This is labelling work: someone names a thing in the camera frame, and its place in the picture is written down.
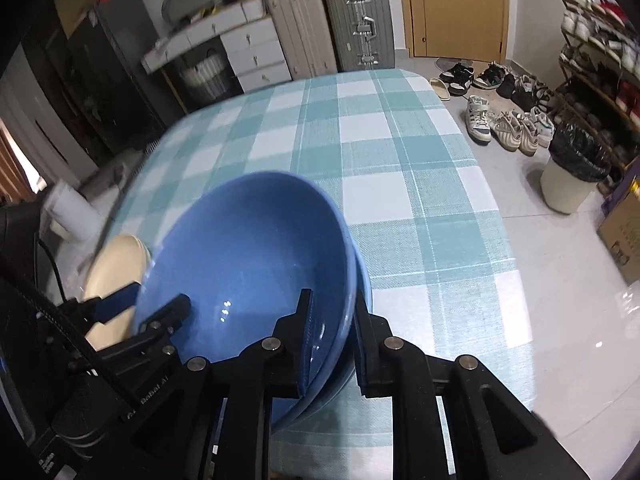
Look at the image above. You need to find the teal white checkered tablecloth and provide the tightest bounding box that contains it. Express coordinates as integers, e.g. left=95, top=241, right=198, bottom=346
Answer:
left=95, top=67, right=538, bottom=480

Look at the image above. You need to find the blue bowl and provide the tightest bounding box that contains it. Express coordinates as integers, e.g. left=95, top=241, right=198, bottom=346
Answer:
left=272, top=237, right=373, bottom=433
left=135, top=174, right=358, bottom=423

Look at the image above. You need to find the silver suitcase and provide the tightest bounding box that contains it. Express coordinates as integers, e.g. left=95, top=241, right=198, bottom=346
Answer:
left=322, top=0, right=397, bottom=73

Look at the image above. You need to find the purple box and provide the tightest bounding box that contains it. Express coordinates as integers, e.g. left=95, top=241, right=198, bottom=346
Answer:
left=602, top=155, right=640, bottom=211

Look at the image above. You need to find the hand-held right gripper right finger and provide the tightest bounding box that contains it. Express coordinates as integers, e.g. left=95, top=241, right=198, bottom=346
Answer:
left=352, top=305, right=591, bottom=480

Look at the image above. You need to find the group of sneakers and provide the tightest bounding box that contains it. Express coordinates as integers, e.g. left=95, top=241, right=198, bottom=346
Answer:
left=440, top=60, right=556, bottom=156

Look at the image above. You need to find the cream round plate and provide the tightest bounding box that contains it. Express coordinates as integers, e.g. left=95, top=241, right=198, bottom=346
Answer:
left=82, top=234, right=153, bottom=353
left=85, top=240, right=155, bottom=353

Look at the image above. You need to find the beige suitcase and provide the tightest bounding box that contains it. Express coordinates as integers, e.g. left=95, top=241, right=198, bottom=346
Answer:
left=265, top=0, right=338, bottom=81

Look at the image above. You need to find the brown wooden panel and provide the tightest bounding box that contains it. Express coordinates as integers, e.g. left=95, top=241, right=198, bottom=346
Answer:
left=0, top=120, right=31, bottom=201

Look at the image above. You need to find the wooden door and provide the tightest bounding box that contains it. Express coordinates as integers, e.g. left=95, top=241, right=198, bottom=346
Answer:
left=395, top=0, right=511, bottom=61

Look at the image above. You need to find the large cardboard box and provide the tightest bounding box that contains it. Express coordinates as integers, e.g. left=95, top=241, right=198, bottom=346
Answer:
left=596, top=195, right=640, bottom=286

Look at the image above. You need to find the white desk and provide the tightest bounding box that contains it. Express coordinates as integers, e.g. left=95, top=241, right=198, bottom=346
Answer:
left=140, top=0, right=273, bottom=111

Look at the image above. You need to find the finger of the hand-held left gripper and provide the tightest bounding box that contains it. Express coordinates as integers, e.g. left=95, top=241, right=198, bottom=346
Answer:
left=135, top=294, right=192, bottom=346
left=82, top=280, right=146, bottom=338

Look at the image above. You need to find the cream trash bin black bag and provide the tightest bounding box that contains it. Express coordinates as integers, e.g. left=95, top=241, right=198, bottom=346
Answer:
left=540, top=121, right=612, bottom=215

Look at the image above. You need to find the black cabinet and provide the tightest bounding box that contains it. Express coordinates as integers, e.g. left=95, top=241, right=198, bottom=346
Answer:
left=20, top=0, right=186, bottom=176

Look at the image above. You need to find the black cable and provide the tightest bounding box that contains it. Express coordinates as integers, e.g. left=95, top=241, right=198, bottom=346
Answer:
left=0, top=237, right=146, bottom=411

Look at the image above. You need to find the wicker basket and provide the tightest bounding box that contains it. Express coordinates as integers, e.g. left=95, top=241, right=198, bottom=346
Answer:
left=179, top=50, right=232, bottom=103

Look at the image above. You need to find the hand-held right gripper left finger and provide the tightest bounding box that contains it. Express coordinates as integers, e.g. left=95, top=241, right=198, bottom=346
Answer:
left=150, top=287, right=313, bottom=480

